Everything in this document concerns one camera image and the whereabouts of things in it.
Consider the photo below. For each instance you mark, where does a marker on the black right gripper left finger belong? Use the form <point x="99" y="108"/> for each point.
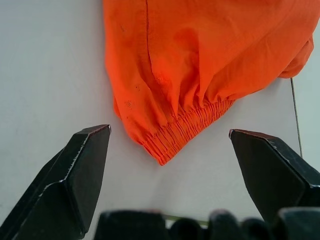
<point x="50" y="200"/>

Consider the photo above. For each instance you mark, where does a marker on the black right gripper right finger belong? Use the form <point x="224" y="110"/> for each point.
<point x="275" y="175"/>

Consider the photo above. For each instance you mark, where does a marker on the orange shirt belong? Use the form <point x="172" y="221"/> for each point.
<point x="200" y="62"/>

